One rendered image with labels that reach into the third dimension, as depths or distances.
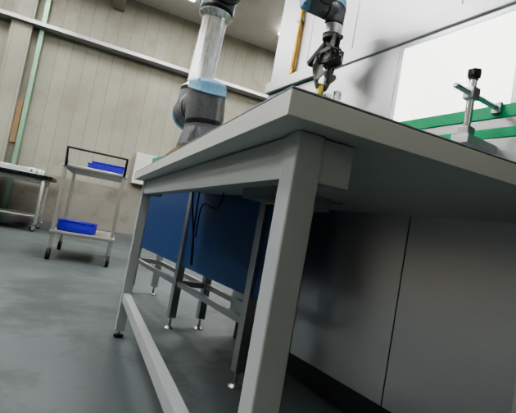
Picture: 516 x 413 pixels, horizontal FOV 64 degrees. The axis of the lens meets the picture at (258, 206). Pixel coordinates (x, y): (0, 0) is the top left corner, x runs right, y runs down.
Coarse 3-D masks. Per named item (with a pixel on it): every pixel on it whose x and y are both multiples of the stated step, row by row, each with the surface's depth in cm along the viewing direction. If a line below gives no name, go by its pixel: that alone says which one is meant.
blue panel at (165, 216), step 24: (168, 216) 247; (216, 216) 191; (240, 216) 171; (144, 240) 279; (168, 240) 239; (216, 240) 186; (240, 240) 168; (264, 240) 153; (192, 264) 204; (216, 264) 182; (240, 264) 164; (240, 288) 161
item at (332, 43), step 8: (336, 32) 158; (328, 40) 162; (336, 40) 160; (328, 48) 157; (336, 48) 158; (320, 56) 162; (328, 56) 156; (336, 56) 158; (320, 64) 163; (328, 64) 162; (336, 64) 160
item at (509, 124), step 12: (480, 108) 99; (504, 108) 94; (408, 120) 117; (420, 120) 114; (432, 120) 110; (444, 120) 107; (456, 120) 104; (480, 120) 99; (492, 120) 97; (504, 120) 94; (432, 132) 110; (444, 132) 107; (456, 132) 104; (480, 132) 98; (492, 132) 96; (504, 132) 93
